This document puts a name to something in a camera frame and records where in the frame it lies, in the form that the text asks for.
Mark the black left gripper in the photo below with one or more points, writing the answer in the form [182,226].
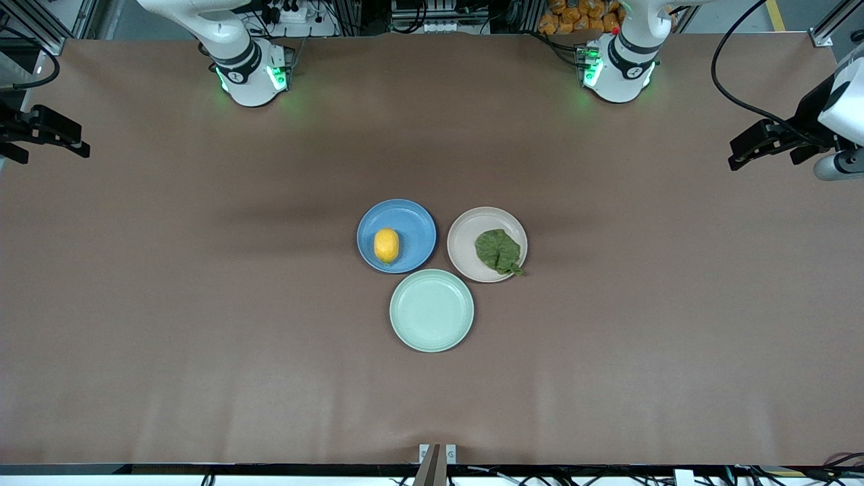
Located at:
[805,121]

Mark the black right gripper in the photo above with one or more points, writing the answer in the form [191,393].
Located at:
[15,127]

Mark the green lettuce leaf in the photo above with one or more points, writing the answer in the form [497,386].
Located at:
[498,251]

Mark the yellow lemon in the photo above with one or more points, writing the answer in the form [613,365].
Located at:
[387,246]

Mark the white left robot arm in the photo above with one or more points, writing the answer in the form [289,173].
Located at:
[624,67]

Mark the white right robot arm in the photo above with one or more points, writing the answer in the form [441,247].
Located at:
[236,61]

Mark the pile of orange packets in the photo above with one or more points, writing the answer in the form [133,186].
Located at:
[577,17]

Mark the white power strip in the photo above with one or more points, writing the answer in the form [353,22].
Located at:
[290,12]

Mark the beige plate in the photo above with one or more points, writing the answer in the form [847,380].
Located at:
[467,236]

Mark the white electronics box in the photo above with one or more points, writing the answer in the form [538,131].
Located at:
[439,17]

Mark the blue plate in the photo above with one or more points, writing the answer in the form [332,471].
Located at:
[413,226]

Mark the pale green plate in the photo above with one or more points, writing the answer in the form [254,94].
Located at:
[432,310]

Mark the aluminium frame profile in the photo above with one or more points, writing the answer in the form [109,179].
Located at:
[833,23]
[37,23]

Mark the silver mounting bracket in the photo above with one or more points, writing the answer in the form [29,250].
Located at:
[435,462]

